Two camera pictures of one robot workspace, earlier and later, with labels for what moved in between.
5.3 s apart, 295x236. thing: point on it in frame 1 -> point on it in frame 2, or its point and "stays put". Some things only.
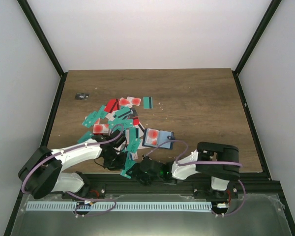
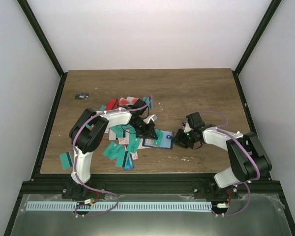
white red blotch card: x=130 y=102 stays put
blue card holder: x=153 y=138 stays put
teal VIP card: x=128 y=163 -> x=158 y=142
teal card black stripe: x=147 y=103 stays put
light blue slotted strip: x=117 y=206 stays put
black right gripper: x=137 y=173 -> x=180 y=141
